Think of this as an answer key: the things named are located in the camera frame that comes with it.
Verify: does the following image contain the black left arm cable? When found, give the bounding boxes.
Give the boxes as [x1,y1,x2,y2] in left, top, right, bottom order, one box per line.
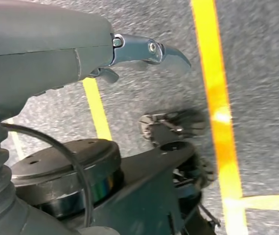
[1,122,93,228]

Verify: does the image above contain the yellow floor tape square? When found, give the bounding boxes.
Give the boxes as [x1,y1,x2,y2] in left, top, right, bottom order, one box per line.
[190,0,279,235]

